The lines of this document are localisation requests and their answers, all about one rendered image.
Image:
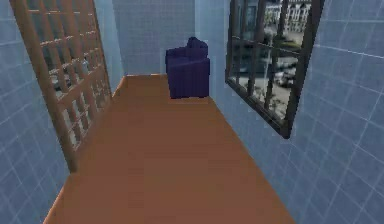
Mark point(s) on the dark blue armchair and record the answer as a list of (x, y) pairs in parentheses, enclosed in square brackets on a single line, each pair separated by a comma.
[(188, 75)]

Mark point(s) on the brown wooden lattice shelf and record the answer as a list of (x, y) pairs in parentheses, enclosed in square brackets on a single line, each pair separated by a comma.
[(45, 71)]

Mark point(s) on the dark framed window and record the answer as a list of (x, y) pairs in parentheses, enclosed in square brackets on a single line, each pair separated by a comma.
[(293, 83)]

